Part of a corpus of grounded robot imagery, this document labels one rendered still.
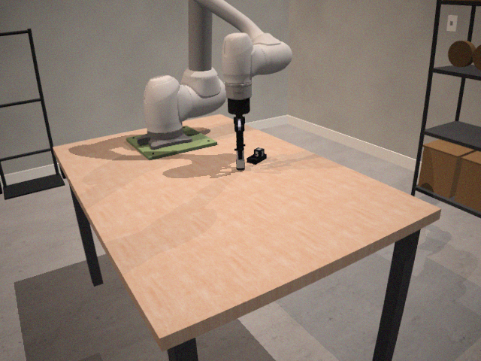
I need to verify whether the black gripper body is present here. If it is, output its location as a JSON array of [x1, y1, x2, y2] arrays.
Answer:
[[228, 98, 250, 125]]

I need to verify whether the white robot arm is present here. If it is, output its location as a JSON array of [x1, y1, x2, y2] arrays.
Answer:
[[136, 0, 292, 150]]

